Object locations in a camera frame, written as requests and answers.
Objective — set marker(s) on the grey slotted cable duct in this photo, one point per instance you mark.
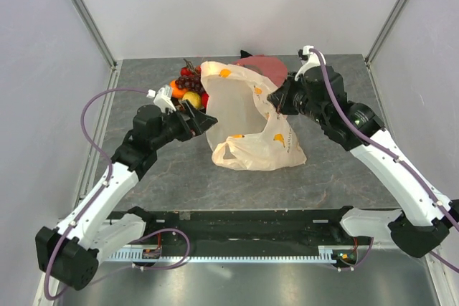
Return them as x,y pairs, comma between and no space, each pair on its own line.
325,255

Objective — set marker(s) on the aluminium cross rail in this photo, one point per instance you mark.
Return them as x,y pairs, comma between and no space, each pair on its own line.
89,233

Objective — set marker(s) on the beige banana print plastic bag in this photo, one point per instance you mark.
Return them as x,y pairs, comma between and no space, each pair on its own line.
249,135

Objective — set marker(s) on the left aluminium frame post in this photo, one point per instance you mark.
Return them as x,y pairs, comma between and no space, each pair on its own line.
94,31

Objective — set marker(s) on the red printed folded t-shirt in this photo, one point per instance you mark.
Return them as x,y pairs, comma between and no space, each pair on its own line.
270,67

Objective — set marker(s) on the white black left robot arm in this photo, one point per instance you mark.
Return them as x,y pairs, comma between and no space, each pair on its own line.
73,250

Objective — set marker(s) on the red cherry tomatoes cluster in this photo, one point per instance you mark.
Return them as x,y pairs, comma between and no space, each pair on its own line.
190,71

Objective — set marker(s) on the orange fruit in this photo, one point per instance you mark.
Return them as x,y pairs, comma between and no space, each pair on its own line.
177,92

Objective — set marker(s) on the aluminium frame post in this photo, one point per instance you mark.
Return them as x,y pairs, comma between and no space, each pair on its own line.
94,31
386,29

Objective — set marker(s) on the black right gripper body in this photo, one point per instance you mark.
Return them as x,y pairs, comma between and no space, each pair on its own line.
297,100

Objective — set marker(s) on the yellow pear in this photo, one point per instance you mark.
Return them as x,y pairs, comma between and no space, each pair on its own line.
193,98

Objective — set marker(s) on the black folded garment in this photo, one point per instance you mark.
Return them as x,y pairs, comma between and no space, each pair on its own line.
244,54

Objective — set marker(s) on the right aluminium frame post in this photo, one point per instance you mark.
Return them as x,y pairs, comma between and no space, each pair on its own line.
386,29

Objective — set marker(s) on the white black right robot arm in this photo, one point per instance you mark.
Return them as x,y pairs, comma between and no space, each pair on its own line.
424,216

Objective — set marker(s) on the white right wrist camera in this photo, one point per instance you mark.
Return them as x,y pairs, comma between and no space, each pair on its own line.
310,57

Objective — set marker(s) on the dark purple grape bunch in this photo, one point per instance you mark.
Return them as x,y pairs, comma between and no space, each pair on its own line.
189,83

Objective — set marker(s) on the red apple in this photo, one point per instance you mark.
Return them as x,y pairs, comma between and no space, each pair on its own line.
204,100

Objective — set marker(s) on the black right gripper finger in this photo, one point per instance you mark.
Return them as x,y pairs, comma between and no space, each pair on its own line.
280,94
278,103

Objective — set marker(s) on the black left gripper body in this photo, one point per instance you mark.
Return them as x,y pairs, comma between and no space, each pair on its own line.
181,129

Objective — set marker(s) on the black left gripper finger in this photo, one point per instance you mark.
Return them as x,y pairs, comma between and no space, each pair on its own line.
200,126
197,115

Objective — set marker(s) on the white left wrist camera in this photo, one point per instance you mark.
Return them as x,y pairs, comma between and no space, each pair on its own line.
162,98

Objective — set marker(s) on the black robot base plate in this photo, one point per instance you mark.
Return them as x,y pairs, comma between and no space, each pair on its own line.
299,227

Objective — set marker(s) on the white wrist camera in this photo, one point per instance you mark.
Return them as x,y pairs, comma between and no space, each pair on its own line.
162,98
310,57

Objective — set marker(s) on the black fruit plate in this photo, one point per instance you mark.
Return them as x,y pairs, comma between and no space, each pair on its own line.
178,104

